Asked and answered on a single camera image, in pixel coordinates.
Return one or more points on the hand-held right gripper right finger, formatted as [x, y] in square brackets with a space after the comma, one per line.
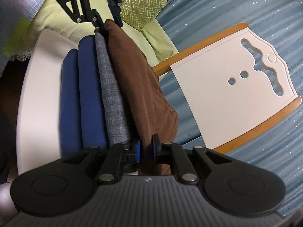
[155, 146]

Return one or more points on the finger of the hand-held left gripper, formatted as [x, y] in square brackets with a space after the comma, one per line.
[114, 11]
[100, 23]

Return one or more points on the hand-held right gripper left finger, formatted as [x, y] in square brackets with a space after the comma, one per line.
[136, 150]

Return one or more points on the brown pants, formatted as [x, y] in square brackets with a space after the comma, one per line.
[137, 80]

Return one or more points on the white wooden chair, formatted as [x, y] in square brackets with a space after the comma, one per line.
[208, 104]

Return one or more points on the green zigzag cushion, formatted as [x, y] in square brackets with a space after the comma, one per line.
[142, 7]

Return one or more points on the sofa with green cover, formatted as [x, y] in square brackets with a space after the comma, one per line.
[59, 21]

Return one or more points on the checked pastel blanket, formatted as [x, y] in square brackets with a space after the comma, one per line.
[14, 9]

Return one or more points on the grey tweed folded garment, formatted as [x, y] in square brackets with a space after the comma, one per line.
[111, 94]

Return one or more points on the dark blue folded garment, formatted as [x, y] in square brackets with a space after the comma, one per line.
[91, 87]
[69, 99]

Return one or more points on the white and wood board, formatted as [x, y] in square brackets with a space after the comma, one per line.
[236, 4]

